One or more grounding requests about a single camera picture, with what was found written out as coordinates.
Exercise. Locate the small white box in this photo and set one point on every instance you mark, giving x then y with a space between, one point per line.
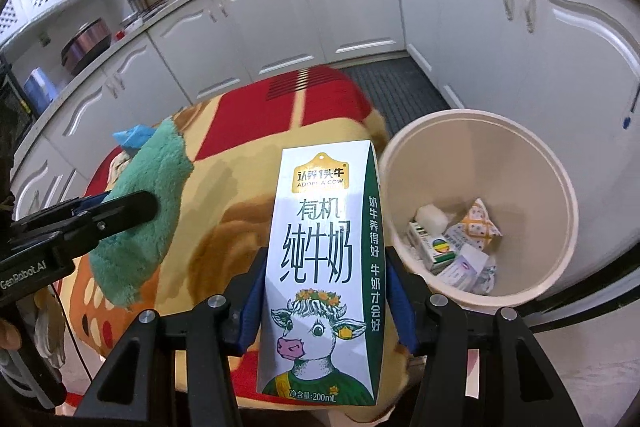
465 264

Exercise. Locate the white green milk carton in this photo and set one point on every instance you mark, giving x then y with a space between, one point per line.
320 267

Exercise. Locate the blue plastic container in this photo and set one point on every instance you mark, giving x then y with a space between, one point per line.
37 89

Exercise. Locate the orange patterned white packet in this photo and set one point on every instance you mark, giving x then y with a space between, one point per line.
480 222

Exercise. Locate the copper black pressure cooker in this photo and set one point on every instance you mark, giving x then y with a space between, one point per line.
85 47

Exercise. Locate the dark ribbed floor mat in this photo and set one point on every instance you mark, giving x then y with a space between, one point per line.
395 92

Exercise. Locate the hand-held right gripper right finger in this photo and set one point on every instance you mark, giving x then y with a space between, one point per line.
400 302

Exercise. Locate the black appliance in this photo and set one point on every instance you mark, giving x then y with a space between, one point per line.
12 107

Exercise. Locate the green fluffy towel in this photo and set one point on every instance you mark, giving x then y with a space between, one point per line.
145 167

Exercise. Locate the white crinkled wrapper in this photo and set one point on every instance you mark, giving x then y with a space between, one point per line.
486 279

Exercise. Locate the white paper lump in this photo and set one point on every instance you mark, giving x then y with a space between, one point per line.
432 218

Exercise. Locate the white kitchen cabinet row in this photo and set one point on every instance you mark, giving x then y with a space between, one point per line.
575 67

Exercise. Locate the small box with colourful logo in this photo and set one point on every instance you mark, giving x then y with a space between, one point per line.
437 252

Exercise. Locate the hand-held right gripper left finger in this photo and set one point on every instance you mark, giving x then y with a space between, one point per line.
252 302

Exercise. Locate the red yellow printed blanket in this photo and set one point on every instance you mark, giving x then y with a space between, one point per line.
225 167

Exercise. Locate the beige plastic bin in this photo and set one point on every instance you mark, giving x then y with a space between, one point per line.
475 157

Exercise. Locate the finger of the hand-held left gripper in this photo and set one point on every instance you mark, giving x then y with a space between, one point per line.
125 209
95 202

